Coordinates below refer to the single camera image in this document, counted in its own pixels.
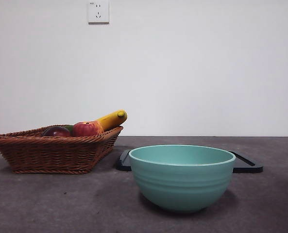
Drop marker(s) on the brown wicker basket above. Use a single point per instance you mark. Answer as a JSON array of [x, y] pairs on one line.
[[51, 155]]

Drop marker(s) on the black rectangular tray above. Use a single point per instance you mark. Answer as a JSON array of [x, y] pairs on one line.
[[245, 167]]

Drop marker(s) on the red apple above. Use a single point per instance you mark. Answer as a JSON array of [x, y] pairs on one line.
[[85, 129]]

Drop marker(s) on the small green fruit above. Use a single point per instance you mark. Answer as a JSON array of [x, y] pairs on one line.
[[69, 127]]

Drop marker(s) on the teal ribbed bowl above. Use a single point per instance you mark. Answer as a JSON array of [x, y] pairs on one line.
[[182, 184]]

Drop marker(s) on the yellow banana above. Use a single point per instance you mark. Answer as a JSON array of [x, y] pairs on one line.
[[112, 120]]

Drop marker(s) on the dark red plum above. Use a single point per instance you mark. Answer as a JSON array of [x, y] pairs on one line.
[[57, 132]]

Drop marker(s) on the white wall socket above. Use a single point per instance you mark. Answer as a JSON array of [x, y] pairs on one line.
[[98, 12]]

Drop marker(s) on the orange textured fruit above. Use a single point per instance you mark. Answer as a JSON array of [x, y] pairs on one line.
[[99, 127]]

